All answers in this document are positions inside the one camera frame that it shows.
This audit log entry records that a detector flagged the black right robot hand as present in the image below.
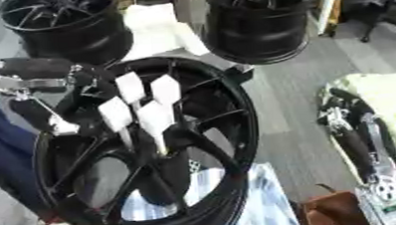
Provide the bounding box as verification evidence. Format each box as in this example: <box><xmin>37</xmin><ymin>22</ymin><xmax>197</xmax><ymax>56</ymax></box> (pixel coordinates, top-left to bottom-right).
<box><xmin>313</xmin><ymin>82</ymin><xmax>396</xmax><ymax>188</ymax></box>

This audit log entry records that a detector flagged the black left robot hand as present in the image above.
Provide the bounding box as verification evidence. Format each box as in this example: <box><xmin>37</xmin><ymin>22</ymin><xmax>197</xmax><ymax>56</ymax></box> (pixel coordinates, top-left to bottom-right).
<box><xmin>0</xmin><ymin>49</ymin><xmax>124</xmax><ymax>141</ymax></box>

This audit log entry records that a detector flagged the black wheel rim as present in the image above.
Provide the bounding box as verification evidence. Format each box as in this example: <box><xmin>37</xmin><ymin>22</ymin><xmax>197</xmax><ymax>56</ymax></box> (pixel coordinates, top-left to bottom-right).
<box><xmin>197</xmin><ymin>0</ymin><xmax>340</xmax><ymax>70</ymax></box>
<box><xmin>0</xmin><ymin>0</ymin><xmax>137</xmax><ymax>74</ymax></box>

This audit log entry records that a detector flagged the black spoked wheel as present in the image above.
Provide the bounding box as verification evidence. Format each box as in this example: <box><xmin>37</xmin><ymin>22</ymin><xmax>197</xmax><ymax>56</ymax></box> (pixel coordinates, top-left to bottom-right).
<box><xmin>25</xmin><ymin>49</ymin><xmax>268</xmax><ymax>225</ymax></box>

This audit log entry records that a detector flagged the brown leather bag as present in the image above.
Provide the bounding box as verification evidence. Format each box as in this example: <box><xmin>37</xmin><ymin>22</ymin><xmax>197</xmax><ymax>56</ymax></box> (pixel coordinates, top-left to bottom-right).
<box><xmin>298</xmin><ymin>179</ymin><xmax>375</xmax><ymax>225</ymax></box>

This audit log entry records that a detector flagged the white box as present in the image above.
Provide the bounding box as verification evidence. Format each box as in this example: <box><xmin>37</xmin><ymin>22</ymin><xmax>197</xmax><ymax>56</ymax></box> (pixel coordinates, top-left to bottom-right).
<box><xmin>114</xmin><ymin>0</ymin><xmax>214</xmax><ymax>64</ymax></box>

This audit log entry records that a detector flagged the person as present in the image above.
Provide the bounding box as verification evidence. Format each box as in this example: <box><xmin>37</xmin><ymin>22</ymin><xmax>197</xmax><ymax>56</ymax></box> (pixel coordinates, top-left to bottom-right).
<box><xmin>0</xmin><ymin>100</ymin><xmax>60</xmax><ymax>225</ymax></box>

